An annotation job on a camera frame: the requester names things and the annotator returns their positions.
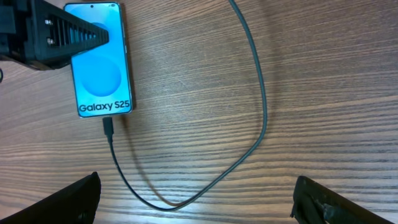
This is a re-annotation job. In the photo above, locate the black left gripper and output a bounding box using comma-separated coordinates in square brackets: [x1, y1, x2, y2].
[1, 0, 109, 70]

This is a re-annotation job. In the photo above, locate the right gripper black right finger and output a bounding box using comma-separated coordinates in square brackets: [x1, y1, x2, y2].
[290, 175, 392, 224]

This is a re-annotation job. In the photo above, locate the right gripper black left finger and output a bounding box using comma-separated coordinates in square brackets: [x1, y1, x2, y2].
[1, 172, 101, 224]

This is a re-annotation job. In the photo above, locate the black USB charging cable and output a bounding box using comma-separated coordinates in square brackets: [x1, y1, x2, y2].
[102, 0, 269, 212]

